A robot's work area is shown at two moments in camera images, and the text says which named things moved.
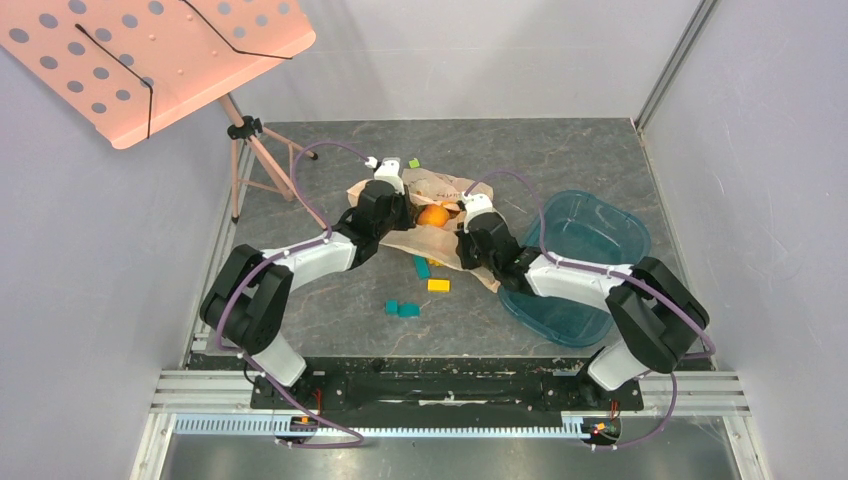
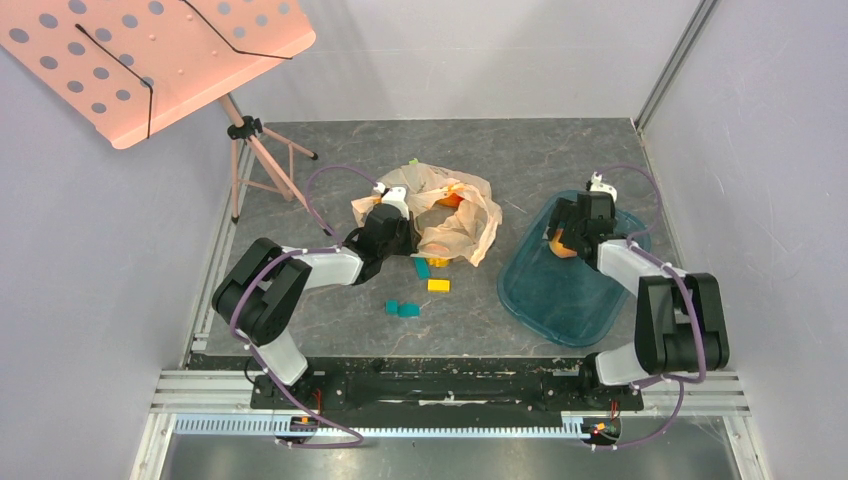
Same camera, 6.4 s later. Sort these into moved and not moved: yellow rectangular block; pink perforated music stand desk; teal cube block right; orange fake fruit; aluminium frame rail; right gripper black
Moved: right gripper black; orange fake fruit
Not moved: yellow rectangular block; pink perforated music stand desk; aluminium frame rail; teal cube block right
